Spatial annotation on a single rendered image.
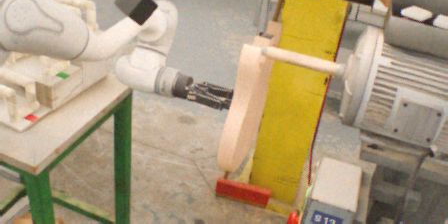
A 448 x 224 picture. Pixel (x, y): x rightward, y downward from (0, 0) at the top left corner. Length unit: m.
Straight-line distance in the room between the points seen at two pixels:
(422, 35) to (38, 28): 0.79
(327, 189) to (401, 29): 0.38
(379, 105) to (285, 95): 1.19
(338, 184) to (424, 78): 0.31
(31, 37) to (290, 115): 1.62
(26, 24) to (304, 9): 1.43
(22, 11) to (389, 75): 0.78
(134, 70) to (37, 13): 0.59
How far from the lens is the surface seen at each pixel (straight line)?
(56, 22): 0.88
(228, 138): 1.18
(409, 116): 1.05
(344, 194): 0.97
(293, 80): 2.17
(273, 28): 1.39
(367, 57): 1.05
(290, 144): 2.34
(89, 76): 1.58
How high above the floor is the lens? 1.71
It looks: 32 degrees down
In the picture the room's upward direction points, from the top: 5 degrees clockwise
